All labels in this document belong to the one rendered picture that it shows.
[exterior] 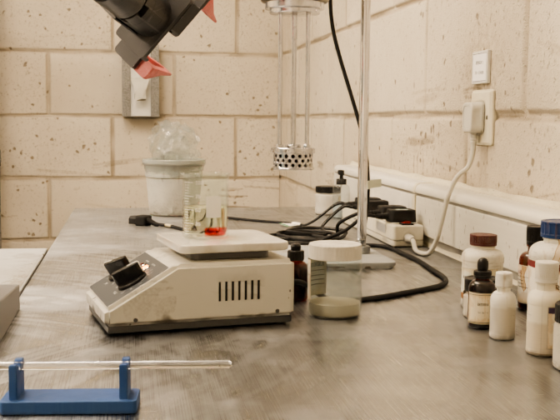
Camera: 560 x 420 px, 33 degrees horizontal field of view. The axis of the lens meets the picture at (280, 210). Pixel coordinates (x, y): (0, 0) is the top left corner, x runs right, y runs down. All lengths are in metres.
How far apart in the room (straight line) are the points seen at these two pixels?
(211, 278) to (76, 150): 2.50
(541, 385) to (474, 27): 0.85
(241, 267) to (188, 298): 0.06
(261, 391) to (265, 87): 2.75
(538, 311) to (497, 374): 0.09
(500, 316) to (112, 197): 2.60
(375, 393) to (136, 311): 0.29
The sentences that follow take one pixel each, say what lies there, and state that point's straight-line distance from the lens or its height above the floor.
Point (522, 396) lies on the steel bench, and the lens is 0.78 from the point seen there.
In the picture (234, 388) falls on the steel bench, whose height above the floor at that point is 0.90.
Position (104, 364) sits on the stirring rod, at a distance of 0.72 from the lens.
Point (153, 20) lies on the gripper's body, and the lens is 1.22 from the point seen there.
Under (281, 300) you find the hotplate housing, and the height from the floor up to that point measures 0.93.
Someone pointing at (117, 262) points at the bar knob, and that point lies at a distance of 1.02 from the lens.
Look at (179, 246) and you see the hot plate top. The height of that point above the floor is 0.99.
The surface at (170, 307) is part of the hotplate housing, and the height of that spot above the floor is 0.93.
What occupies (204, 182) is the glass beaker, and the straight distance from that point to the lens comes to 0.99.
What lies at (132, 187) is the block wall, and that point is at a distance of 3.44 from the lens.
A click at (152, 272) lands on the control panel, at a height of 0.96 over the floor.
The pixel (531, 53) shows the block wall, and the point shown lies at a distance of 1.35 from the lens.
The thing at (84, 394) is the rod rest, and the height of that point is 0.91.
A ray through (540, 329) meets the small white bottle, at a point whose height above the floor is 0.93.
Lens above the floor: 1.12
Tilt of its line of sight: 6 degrees down
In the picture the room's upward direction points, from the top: 1 degrees clockwise
